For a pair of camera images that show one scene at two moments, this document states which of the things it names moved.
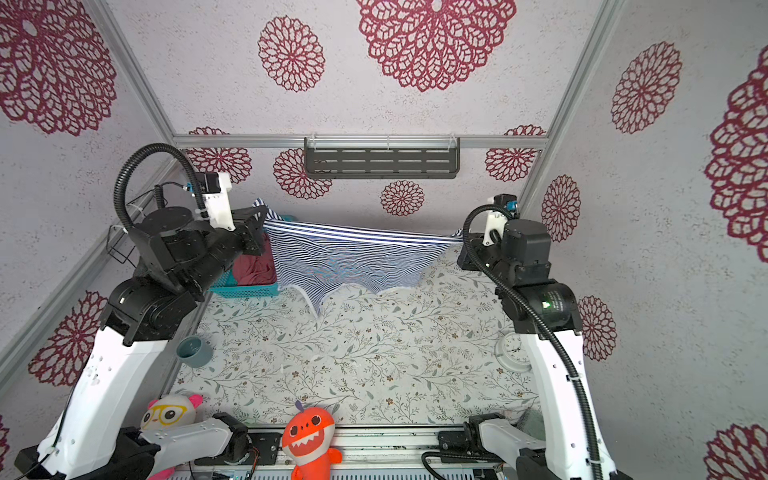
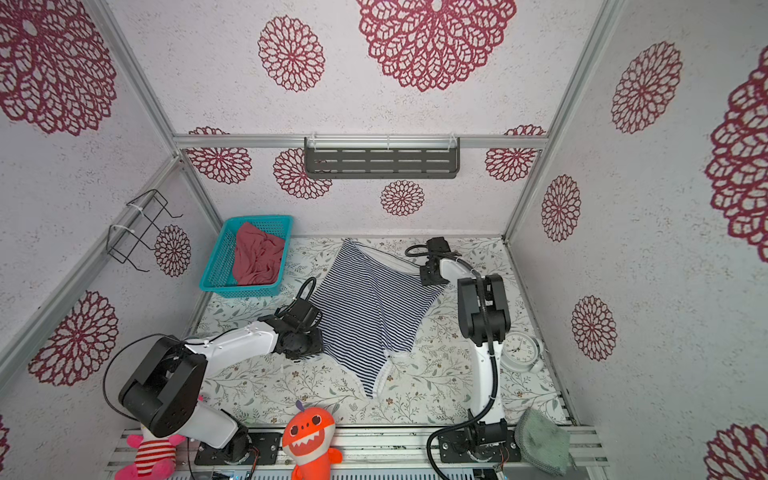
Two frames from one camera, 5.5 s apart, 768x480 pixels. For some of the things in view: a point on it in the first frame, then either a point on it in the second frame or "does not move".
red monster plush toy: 307,439 does not move
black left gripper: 248,229 -> 317,345
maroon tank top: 255,270 does not move
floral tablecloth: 375,356 does not move
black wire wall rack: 120,243 does not move
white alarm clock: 511,354 does not move
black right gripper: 475,243 -> 425,275
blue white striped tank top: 318,259 -> 373,308
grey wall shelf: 425,157 does not move
